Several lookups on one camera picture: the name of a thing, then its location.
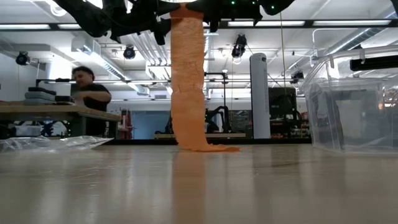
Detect background black robot arms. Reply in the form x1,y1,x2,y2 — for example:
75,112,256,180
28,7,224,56
164,105,233,134

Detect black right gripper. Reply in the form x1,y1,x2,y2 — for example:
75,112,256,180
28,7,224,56
185,0,264,26

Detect black background rig frame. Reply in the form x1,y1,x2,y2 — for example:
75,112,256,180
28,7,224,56
204,72,228,134

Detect wooden top workbench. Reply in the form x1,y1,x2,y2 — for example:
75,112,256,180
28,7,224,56
0,104,121,138

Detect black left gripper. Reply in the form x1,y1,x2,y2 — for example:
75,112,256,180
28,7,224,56
104,0,182,44

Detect clear plastic storage box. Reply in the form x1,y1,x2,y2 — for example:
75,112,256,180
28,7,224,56
298,45,398,156

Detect black aluminium rig frame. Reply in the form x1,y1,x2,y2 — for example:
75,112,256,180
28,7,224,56
102,138,313,146

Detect white cylindrical column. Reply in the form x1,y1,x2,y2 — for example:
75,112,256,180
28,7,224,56
249,52,272,140

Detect orange elastic bandage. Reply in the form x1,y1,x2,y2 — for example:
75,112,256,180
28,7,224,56
170,2,241,153

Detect thin hanging cord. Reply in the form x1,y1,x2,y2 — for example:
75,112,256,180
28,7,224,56
279,12,287,94

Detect clear plastic bag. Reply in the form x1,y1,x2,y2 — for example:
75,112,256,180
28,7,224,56
0,135,115,154

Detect black equipment rack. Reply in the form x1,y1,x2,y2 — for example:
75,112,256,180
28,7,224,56
269,86,302,140

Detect stack of grey pads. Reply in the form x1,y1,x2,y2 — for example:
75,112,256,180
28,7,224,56
23,86,75,106

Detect black ceiling spotlight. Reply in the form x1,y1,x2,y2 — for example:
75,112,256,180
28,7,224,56
290,70,305,85
231,34,248,58
15,51,30,67
123,45,137,60

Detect person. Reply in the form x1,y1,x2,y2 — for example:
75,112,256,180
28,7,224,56
70,65,112,137

